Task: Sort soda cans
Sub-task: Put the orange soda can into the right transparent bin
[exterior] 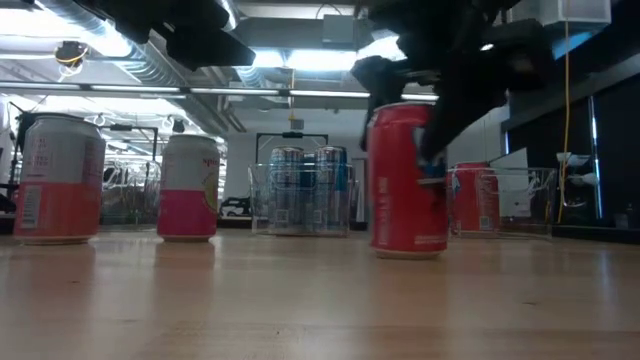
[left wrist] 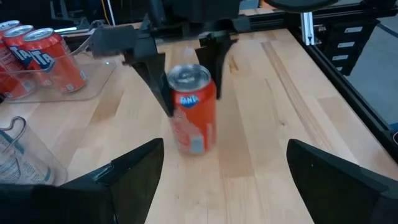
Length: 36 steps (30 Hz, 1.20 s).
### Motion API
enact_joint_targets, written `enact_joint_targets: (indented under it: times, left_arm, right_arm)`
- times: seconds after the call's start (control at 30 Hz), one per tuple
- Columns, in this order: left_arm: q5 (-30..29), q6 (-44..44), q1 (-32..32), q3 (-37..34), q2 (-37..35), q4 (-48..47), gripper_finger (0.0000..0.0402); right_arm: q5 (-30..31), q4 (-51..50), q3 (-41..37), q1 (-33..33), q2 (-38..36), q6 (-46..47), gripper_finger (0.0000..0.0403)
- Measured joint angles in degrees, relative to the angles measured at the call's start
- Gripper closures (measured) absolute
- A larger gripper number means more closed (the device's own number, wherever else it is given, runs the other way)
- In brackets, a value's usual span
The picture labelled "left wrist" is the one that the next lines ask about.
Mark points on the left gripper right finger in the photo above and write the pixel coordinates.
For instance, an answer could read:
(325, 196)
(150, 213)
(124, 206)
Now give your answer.
(342, 196)

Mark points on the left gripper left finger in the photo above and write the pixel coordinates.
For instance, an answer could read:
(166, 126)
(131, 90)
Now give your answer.
(102, 199)

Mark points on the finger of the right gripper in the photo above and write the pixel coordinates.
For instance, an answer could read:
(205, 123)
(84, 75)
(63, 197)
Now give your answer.
(155, 77)
(216, 59)

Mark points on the clear plastic bin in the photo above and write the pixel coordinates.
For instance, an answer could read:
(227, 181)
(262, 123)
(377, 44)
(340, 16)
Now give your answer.
(37, 155)
(77, 84)

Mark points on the blue tab slim energy can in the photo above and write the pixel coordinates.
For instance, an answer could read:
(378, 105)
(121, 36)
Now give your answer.
(18, 165)

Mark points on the black drawer cabinet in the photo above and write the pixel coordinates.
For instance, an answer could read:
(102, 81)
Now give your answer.
(348, 43)

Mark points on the silver aluminium post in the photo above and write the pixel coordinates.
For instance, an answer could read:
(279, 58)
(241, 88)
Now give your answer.
(307, 28)

